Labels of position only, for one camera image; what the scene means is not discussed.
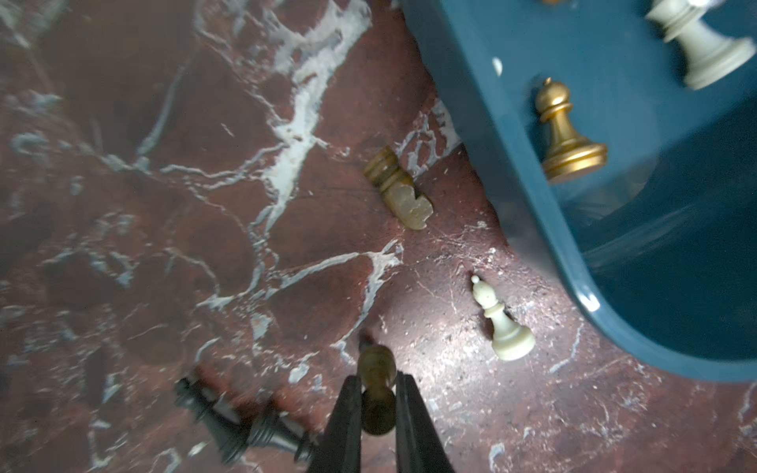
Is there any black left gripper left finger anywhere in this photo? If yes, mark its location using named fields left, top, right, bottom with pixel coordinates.
left=307, top=374, right=362, bottom=473

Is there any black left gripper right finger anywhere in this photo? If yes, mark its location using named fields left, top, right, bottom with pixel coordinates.
left=395, top=372, right=455, bottom=473

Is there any gold rook chess piece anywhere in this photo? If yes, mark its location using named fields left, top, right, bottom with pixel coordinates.
left=358, top=344, right=397, bottom=437

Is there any white bishop chess piece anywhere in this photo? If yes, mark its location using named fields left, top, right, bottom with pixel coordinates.
left=471, top=274, right=536, bottom=362

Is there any teal plastic storage box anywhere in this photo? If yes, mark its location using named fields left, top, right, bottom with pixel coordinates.
left=401, top=1, right=756, bottom=382

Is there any gold pawn chess piece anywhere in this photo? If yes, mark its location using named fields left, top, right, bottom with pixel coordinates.
left=534, top=78, right=608, bottom=184

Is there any white pawn chess piece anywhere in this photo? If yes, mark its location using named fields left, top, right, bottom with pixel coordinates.
left=645, top=0, right=756, bottom=91

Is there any black chess piece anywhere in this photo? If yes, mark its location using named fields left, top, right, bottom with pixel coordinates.
left=246, top=404, right=317, bottom=463
left=175, top=378, right=250, bottom=466

